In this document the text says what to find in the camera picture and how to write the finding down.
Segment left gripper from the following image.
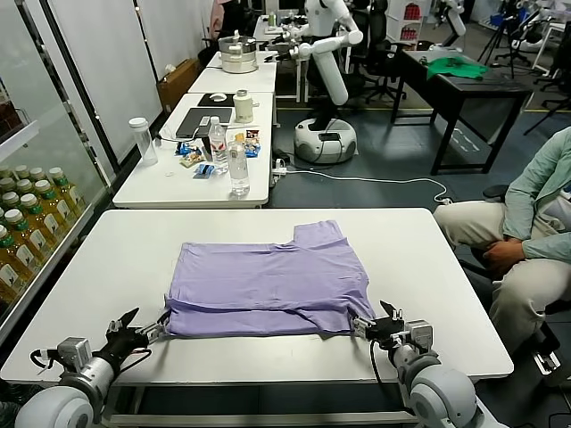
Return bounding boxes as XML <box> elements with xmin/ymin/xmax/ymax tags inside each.
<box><xmin>98</xmin><ymin>306</ymin><xmax>173</xmax><ymax>365</ymax></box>

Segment white floor cable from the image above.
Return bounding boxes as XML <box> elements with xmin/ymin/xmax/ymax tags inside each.
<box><xmin>285</xmin><ymin>167</ymin><xmax>454</xmax><ymax>207</ymax></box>

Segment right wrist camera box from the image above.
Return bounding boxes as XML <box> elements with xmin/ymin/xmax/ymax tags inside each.
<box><xmin>408</xmin><ymin>318</ymin><xmax>435</xmax><ymax>350</ymax></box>

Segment black office chair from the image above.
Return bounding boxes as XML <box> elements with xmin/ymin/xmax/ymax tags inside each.
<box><xmin>350</xmin><ymin>0</ymin><xmax>410</xmax><ymax>106</ymax></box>

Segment seated person green jacket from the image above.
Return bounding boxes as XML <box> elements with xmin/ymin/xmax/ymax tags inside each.
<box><xmin>432</xmin><ymin>128</ymin><xmax>571</xmax><ymax>353</ymax></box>

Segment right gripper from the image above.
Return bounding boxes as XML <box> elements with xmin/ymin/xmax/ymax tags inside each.
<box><xmin>350</xmin><ymin>300</ymin><xmax>410</xmax><ymax>350</ymax></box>

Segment person in pink top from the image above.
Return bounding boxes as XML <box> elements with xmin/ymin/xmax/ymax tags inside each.
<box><xmin>208</xmin><ymin>0</ymin><xmax>229</xmax><ymax>41</ymax></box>

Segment black tripod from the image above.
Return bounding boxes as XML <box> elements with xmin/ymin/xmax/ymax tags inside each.
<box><xmin>479</xmin><ymin>0</ymin><xmax>521</xmax><ymax>79</ymax></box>

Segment white charging cable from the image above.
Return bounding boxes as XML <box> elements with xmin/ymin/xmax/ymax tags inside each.
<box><xmin>158</xmin><ymin>123</ymin><xmax>211</xmax><ymax>144</ymax></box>

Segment purple t-shirt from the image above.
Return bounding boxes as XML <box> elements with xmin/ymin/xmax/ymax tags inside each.
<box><xmin>162</xmin><ymin>218</ymin><xmax>378</xmax><ymax>342</ymax></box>

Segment green cloth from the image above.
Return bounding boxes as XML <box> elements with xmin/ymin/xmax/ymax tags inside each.
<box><xmin>426</xmin><ymin>56</ymin><xmax>490</xmax><ymax>82</ymax></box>

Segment black table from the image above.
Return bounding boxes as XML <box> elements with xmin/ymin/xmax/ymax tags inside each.
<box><xmin>391</xmin><ymin>48</ymin><xmax>534</xmax><ymax>176</ymax></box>

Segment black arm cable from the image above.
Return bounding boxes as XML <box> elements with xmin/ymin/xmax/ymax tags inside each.
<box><xmin>29</xmin><ymin>349</ymin><xmax>62</xmax><ymax>371</ymax></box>
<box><xmin>368</xmin><ymin>336</ymin><xmax>414</xmax><ymax>411</ymax></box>

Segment black mouse pad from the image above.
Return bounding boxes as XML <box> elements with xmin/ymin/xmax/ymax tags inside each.
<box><xmin>197</xmin><ymin>92</ymin><xmax>236</xmax><ymax>107</ymax></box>

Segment clear jar white lid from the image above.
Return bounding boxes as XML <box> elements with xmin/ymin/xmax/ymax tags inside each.
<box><xmin>128</xmin><ymin>117</ymin><xmax>160</xmax><ymax>167</ymax></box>

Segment black swivel chair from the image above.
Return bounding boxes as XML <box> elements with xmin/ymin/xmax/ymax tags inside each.
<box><xmin>459</xmin><ymin>185</ymin><xmax>571</xmax><ymax>380</ymax></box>

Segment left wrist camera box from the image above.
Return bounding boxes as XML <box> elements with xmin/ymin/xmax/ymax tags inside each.
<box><xmin>57</xmin><ymin>337</ymin><xmax>93</xmax><ymax>365</ymax></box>

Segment white humanoid robot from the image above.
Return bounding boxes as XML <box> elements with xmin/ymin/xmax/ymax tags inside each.
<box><xmin>265</xmin><ymin>0</ymin><xmax>363</xmax><ymax>166</ymax></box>

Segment cream canister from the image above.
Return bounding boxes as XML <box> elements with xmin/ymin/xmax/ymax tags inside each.
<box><xmin>234</xmin><ymin>88</ymin><xmax>261</xmax><ymax>124</ymax></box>

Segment water bottle red label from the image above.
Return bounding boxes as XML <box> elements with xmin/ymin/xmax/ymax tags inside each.
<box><xmin>208</xmin><ymin>116</ymin><xmax>229</xmax><ymax>175</ymax></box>

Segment dark grey laptop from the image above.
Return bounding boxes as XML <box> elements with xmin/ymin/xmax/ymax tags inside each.
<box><xmin>175</xmin><ymin>107</ymin><xmax>234</xmax><ymax>139</ymax></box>

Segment cardboard box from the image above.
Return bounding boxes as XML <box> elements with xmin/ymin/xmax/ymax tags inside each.
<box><xmin>155</xmin><ymin>58</ymin><xmax>205</xmax><ymax>113</ymax></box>

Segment large clear water bottle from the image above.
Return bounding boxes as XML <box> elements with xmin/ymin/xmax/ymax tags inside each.
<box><xmin>228</xmin><ymin>133</ymin><xmax>251</xmax><ymax>197</ymax></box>

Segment white desk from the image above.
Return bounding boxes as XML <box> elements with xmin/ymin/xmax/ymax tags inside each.
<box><xmin>186</xmin><ymin>62</ymin><xmax>278</xmax><ymax>95</ymax></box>
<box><xmin>112</xmin><ymin>92</ymin><xmax>274</xmax><ymax>210</ymax></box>

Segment white shelf red items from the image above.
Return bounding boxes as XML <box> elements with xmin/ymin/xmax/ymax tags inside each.
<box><xmin>385</xmin><ymin>0</ymin><xmax>425</xmax><ymax>51</ymax></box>

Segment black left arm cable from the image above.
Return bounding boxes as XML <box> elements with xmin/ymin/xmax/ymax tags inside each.
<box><xmin>29</xmin><ymin>349</ymin><xmax>62</xmax><ymax>371</ymax></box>

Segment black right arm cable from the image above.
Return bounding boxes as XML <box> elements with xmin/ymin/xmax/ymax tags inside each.
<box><xmin>368</xmin><ymin>336</ymin><xmax>414</xmax><ymax>411</ymax></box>

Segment glass door display fridge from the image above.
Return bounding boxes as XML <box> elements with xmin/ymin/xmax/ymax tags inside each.
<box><xmin>0</xmin><ymin>0</ymin><xmax>124</xmax><ymax>340</ymax></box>

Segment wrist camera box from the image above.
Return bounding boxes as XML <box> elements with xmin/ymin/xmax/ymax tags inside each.
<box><xmin>408</xmin><ymin>318</ymin><xmax>435</xmax><ymax>350</ymax></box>
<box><xmin>57</xmin><ymin>337</ymin><xmax>93</xmax><ymax>365</ymax></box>

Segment seated person left hand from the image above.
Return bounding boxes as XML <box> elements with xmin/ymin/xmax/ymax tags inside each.
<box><xmin>484</xmin><ymin>237</ymin><xmax>527</xmax><ymax>275</ymax></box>

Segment steel steamer pot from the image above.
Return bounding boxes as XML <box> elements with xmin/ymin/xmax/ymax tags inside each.
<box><xmin>217</xmin><ymin>29</ymin><xmax>260</xmax><ymax>75</ymax></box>

